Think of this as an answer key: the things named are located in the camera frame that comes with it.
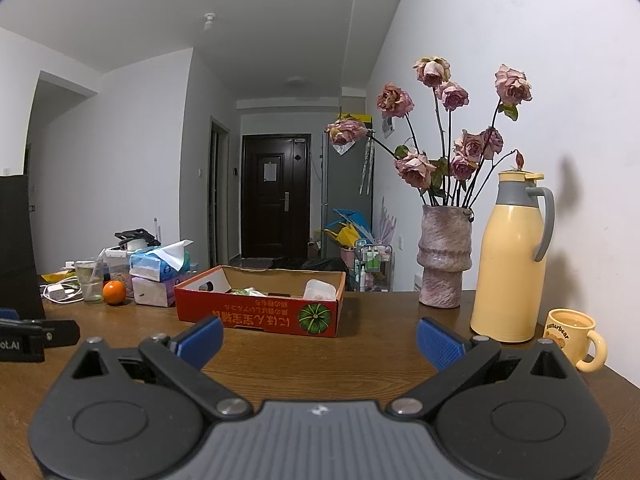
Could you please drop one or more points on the wall electrical panel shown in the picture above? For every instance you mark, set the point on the wall electrical panel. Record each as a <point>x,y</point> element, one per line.
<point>387,126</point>

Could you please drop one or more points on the white flat panel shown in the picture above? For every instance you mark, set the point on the white flat panel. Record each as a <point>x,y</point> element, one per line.
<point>418,281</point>

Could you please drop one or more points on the metal framed glass door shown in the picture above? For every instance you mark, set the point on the metal framed glass door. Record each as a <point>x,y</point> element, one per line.
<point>217,195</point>

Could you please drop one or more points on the metal trolley cart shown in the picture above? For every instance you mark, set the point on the metal trolley cart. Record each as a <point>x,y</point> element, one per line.
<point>372,265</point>

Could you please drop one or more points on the dark wooden door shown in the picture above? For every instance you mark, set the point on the dark wooden door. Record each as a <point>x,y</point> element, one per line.
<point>275,220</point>

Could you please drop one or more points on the yellow thermos jug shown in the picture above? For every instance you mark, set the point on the yellow thermos jug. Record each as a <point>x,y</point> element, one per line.
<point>507,270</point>

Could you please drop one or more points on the black cloth cover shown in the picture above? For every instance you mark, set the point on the black cloth cover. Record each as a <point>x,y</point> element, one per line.
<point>310,264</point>

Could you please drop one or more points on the purple wing decoration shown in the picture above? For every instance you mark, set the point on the purple wing decoration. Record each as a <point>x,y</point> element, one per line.
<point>387,220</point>

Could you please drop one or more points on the orange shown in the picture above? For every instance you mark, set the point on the orange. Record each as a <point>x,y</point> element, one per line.
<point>113,293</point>

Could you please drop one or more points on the yellow bear mug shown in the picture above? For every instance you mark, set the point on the yellow bear mug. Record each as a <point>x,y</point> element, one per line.
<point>570,340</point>

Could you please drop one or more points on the white cylinder container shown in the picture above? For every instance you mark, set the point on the white cylinder container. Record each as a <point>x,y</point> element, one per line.
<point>134,245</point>

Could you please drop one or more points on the bunch of dried pink roses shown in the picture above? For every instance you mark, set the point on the bunch of dried pink roses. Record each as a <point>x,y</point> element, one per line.
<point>417,167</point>

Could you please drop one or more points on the clear plastic bag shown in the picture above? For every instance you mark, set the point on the clear plastic bag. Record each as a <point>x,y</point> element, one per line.
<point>342,148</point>

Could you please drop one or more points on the pink textured vase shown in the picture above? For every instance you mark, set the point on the pink textured vase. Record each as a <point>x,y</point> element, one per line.
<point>442,260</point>

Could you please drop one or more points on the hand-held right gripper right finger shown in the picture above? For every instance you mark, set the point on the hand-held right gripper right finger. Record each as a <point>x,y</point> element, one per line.
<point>440,345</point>

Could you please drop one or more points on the yellow packet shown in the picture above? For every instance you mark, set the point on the yellow packet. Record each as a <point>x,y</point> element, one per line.
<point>55,276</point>

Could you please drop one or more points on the ceiling sprinkler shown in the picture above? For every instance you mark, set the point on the ceiling sprinkler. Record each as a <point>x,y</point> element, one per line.
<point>210,21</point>

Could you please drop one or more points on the pink bucket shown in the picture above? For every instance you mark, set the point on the pink bucket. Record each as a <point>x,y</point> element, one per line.
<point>347,252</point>

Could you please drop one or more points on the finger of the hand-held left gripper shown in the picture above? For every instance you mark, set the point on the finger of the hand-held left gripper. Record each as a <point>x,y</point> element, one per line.
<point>62,333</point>
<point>9,314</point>

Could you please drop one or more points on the orange-edged cardboard box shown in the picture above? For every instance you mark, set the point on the orange-edged cardboard box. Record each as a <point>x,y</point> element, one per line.
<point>260,317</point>

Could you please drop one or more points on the white paper sheet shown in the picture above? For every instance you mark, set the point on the white paper sheet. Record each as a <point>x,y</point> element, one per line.
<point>270,171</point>

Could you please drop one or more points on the purple tissue pack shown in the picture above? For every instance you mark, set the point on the purple tissue pack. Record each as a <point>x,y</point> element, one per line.
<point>155,292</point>

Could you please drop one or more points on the clear food container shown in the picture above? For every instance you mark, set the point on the clear food container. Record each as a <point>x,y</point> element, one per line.
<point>117,267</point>

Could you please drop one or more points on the yellow bag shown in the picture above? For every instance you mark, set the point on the yellow bag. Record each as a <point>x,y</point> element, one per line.
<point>342,235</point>

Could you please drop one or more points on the blue bag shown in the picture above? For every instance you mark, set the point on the blue bag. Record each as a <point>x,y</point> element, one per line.
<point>355,217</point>

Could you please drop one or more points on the black folded device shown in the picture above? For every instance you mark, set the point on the black folded device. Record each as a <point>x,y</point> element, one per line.
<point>137,235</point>

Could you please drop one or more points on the blue tissue pack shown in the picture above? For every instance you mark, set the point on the blue tissue pack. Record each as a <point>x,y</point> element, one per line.
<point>155,262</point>

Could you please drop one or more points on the folded white umbrella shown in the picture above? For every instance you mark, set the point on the folded white umbrella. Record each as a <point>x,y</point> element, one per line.
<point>366,167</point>

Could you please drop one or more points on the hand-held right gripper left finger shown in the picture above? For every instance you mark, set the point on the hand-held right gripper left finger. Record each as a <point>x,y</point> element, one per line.
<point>200,340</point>

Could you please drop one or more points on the grey refrigerator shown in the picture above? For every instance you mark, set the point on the grey refrigerator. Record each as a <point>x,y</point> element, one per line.
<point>345,185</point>

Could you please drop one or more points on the glass cup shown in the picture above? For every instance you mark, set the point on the glass cup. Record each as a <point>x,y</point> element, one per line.
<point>90,282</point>

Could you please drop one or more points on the white mop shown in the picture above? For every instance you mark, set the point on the white mop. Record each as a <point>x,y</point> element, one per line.
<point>156,230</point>

